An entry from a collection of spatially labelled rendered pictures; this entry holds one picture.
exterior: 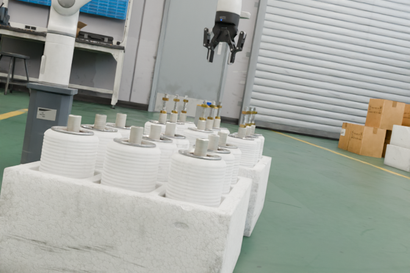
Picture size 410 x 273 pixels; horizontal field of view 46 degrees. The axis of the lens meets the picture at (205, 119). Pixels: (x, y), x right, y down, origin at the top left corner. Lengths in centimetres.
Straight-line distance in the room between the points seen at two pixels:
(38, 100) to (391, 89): 637
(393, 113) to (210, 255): 459
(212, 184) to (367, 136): 442
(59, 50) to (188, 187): 96
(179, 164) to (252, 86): 593
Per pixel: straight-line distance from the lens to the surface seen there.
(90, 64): 663
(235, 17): 148
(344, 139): 556
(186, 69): 663
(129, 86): 660
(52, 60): 165
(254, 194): 129
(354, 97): 726
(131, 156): 81
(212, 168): 78
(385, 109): 522
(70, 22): 171
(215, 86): 669
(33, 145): 165
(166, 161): 93
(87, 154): 86
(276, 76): 683
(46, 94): 163
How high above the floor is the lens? 36
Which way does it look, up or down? 3 degrees down
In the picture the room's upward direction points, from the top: 9 degrees clockwise
